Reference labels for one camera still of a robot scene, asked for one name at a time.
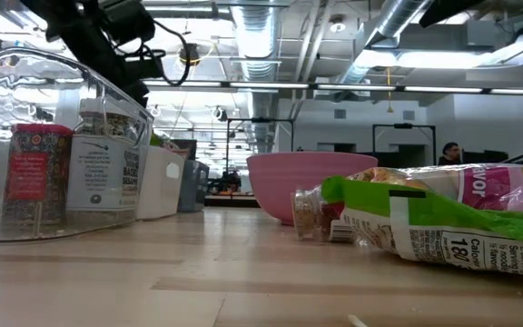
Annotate silver corrugated air duct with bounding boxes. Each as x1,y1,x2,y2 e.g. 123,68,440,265
229,0,283,154

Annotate yellow hanging cord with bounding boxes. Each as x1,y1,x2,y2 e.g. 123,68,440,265
384,66,394,114

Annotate grey translucent plastic bin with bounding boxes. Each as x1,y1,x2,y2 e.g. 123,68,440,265
170,138,211,213

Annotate black monitors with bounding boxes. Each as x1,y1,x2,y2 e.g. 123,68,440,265
460,149,510,165

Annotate white plastic bin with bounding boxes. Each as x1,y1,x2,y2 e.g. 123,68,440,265
136,144,185,222

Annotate small glass spice jar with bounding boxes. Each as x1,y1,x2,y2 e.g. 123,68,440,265
291,185,356,244

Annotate black frame stand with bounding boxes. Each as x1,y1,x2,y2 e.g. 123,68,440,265
372,122,438,167

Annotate long ceiling light bar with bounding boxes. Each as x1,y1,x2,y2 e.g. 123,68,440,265
143,80,523,96

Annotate person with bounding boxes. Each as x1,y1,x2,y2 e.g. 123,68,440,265
438,142,463,166

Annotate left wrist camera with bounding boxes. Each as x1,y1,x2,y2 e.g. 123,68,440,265
100,0,157,45

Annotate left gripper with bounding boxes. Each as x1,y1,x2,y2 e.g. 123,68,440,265
123,57,166,108

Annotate red lid patterned jar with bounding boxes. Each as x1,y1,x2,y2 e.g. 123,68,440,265
1,123,74,228

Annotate pink bowl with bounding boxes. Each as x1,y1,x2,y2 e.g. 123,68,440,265
246,152,380,226

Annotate silver spiral air duct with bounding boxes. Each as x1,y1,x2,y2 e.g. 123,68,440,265
336,0,430,87

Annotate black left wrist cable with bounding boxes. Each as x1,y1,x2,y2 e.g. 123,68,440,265
141,20,193,87

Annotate black ceiling dome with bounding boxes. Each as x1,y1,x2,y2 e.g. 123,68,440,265
178,42,202,68

